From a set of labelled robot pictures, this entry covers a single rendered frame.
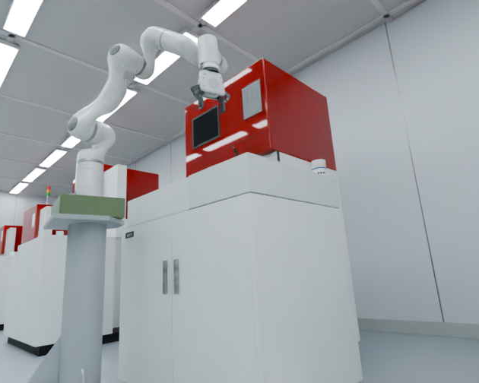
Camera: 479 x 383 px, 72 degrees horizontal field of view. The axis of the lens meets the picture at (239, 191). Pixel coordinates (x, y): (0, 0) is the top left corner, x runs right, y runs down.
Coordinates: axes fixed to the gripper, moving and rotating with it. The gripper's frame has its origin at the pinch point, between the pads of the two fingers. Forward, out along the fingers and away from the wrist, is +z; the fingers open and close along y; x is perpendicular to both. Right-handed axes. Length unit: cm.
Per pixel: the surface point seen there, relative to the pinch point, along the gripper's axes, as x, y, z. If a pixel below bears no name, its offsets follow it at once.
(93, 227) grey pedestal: 51, -36, 38
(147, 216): 55, -12, 32
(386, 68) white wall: 53, 209, -110
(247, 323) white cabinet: -5, 4, 79
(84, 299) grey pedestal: 52, -39, 68
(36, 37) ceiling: 201, -73, -163
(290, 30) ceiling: 93, 136, -157
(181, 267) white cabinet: 29, -5, 58
